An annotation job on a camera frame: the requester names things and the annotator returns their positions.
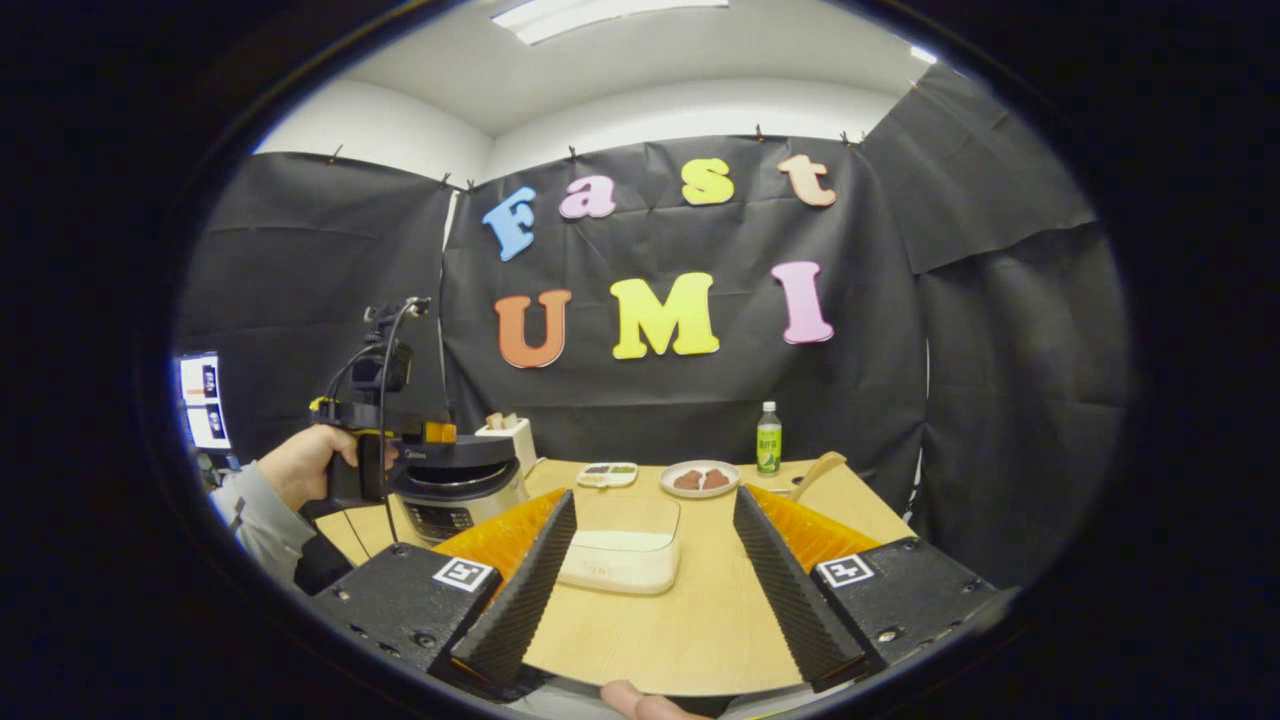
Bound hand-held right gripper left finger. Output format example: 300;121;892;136
305;488;579;701

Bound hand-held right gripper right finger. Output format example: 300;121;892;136
733;485;1001;693

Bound dark grey rice cooker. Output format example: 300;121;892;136
385;432;531;546

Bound clear box of rice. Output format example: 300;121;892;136
558;495;683;597

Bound wooden spoon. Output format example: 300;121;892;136
790;451;848;501

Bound white toaster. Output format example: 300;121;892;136
474;418;541;479

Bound white round plate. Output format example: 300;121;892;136
659;459;742;499

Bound green label tea bottle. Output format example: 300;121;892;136
756;401;783;477

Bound computer monitor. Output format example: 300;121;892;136
178;351;233;453

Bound black backdrop cloth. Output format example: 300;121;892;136
175;62;1131;591

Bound large ceiling light panel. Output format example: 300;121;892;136
490;0;731;46

